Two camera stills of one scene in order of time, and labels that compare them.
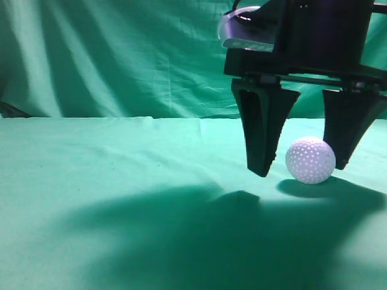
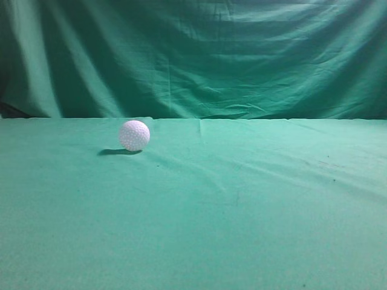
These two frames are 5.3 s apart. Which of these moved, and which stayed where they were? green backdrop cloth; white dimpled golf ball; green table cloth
Moved: white dimpled golf ball
Stayed: green table cloth; green backdrop cloth
